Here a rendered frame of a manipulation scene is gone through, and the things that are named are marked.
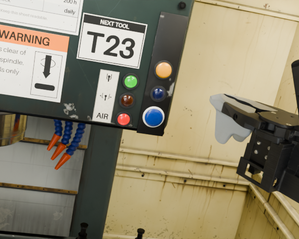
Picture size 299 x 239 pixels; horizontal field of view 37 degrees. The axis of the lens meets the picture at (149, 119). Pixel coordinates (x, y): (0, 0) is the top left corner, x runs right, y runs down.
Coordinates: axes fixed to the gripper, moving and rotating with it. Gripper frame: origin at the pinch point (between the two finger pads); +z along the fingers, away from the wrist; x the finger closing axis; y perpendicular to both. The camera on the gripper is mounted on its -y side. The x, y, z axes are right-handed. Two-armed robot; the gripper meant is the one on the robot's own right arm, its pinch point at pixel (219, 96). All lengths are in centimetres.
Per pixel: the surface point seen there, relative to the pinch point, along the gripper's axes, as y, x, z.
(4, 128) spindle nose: 19.2, -14.3, 37.6
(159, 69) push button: -0.1, -0.6, 12.7
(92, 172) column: 52, 32, 73
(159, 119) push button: 8.1, 0.9, 11.8
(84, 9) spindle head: -7.0, -11.4, 19.9
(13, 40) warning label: -0.6, -19.7, 24.6
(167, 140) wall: 50, 77, 88
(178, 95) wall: 30, 78, 87
